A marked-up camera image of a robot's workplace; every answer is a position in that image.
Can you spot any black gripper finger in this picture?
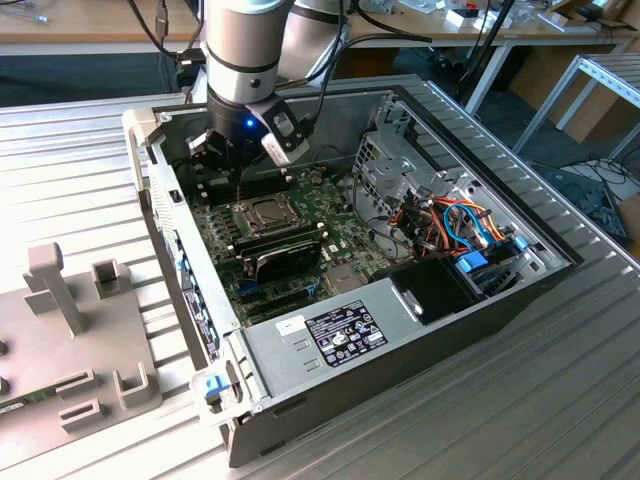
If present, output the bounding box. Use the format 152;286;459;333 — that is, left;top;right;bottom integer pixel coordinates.
183;128;217;171

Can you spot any silver CPU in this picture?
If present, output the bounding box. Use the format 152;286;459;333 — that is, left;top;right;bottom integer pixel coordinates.
257;201;290;227

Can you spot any CPU socket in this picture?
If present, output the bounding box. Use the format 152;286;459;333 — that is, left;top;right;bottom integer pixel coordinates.
241;193;301;239

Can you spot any black RAM slot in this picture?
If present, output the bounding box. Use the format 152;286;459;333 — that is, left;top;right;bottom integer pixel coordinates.
232;221;329;254
207;167;289;206

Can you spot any black graphics card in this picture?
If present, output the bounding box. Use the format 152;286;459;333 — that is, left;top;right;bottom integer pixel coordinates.
239;238;324;284

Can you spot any green motherboard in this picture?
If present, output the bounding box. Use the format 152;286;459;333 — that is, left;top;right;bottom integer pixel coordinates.
192;172;421;326

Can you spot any metal drive cage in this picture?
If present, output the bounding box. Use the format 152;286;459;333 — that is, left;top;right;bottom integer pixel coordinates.
352;89;484;226

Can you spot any silver chipset heatsink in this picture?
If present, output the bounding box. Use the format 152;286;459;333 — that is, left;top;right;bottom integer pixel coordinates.
322;264;365;297

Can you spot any grey parts rack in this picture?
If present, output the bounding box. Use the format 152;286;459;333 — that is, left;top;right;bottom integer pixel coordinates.
0;242;164;474

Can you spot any silver power supply unit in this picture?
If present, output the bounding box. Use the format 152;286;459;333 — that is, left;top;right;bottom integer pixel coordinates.
239;277;434;401

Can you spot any blue case latch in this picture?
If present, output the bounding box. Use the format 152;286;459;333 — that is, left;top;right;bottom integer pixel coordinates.
198;373;230;402

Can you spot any black stand pole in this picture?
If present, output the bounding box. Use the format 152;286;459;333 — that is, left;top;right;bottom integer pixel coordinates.
452;0;517;101

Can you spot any blue disk carrier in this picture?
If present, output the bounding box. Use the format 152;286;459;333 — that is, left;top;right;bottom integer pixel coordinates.
453;251;490;275

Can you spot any green RAM stick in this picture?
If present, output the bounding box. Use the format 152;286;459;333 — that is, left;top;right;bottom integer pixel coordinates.
0;387;57;416

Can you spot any wooden desk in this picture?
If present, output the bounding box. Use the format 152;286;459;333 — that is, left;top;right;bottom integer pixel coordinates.
0;0;634;116

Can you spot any open PC case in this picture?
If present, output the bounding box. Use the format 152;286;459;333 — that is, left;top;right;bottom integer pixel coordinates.
122;74;586;469

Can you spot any large cardboard box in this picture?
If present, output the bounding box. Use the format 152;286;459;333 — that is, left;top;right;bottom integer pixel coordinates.
507;47;626;145

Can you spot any small cardboard box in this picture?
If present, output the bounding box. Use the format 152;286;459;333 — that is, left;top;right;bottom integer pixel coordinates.
618;192;640;246

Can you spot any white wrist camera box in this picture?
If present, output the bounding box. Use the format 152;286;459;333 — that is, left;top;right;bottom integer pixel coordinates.
259;112;310;167

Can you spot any cable with grey connector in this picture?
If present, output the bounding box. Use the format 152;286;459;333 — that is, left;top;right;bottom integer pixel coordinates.
127;0;206;66

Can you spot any orange wire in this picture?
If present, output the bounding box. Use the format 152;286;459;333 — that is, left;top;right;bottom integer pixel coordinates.
430;196;507;241

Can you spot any blue wire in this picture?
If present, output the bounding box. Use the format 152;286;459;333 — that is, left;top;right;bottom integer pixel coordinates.
441;201;490;250

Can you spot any aluminium frame rack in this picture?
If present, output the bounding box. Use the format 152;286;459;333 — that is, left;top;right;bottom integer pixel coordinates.
512;53;640;161

